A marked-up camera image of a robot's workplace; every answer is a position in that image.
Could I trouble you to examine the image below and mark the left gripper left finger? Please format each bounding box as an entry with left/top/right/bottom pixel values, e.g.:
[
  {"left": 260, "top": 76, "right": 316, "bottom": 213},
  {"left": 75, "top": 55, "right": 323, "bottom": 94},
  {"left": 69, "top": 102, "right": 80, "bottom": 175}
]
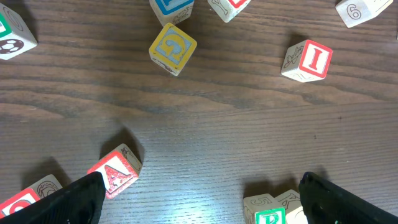
[{"left": 1, "top": 172, "right": 106, "bottom": 224}]

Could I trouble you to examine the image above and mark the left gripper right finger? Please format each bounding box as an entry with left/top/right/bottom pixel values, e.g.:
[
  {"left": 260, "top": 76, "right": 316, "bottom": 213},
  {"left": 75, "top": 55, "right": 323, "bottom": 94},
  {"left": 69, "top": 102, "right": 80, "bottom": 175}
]
[{"left": 298, "top": 172, "right": 397, "bottom": 224}]

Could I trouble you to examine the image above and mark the green R block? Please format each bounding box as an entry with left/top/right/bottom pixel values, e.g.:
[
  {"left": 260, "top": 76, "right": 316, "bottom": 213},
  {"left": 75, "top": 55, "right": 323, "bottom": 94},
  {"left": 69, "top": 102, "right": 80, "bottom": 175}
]
[{"left": 243, "top": 194, "right": 286, "bottom": 224}]

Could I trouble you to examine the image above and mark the red U block near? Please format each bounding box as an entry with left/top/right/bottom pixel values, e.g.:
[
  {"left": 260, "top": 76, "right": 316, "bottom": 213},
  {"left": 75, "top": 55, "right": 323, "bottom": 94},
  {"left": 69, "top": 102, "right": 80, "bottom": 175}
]
[{"left": 1, "top": 174, "right": 62, "bottom": 218}]

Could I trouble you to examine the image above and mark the red u block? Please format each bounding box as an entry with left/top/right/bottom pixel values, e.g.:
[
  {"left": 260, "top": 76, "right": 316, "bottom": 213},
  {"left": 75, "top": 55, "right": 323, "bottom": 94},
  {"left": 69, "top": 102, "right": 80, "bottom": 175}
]
[
  {"left": 208, "top": 0, "right": 251, "bottom": 23},
  {"left": 1, "top": 174, "right": 62, "bottom": 218}
]

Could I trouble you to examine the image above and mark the red A block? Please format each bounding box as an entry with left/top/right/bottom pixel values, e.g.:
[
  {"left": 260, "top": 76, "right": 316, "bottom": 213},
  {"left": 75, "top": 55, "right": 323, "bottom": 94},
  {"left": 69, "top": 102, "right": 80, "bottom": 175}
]
[{"left": 87, "top": 144, "right": 142, "bottom": 199}]

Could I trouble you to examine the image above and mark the red I block near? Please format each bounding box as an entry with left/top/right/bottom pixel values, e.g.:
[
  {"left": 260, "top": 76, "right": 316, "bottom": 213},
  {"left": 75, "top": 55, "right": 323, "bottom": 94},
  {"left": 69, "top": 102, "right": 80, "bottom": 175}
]
[{"left": 281, "top": 39, "right": 333, "bottom": 83}]

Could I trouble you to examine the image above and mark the green J block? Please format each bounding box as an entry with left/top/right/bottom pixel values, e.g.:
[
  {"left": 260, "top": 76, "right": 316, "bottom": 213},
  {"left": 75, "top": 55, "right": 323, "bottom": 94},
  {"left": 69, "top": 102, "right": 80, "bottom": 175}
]
[{"left": 1, "top": 4, "right": 38, "bottom": 60}]

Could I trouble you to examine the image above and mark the yellow block left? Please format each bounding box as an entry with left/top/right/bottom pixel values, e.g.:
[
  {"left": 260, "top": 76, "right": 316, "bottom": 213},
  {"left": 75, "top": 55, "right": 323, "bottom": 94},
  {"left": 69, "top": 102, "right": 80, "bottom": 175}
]
[{"left": 149, "top": 23, "right": 197, "bottom": 77}]

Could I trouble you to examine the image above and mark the wooden block number six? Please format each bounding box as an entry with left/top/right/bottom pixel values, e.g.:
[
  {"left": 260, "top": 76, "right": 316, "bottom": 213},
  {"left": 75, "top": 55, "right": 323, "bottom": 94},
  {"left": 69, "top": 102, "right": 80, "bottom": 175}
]
[{"left": 335, "top": 0, "right": 394, "bottom": 28}]

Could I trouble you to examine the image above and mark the blue P block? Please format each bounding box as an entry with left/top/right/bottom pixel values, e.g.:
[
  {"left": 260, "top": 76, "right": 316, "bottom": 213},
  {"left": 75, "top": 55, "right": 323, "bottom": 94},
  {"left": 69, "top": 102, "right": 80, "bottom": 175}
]
[{"left": 149, "top": 0, "right": 195, "bottom": 26}]

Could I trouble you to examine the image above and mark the red U block far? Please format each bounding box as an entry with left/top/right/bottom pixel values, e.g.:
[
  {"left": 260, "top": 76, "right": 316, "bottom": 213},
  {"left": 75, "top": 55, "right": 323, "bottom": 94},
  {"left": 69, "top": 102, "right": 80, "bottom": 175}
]
[{"left": 208, "top": 0, "right": 251, "bottom": 23}]

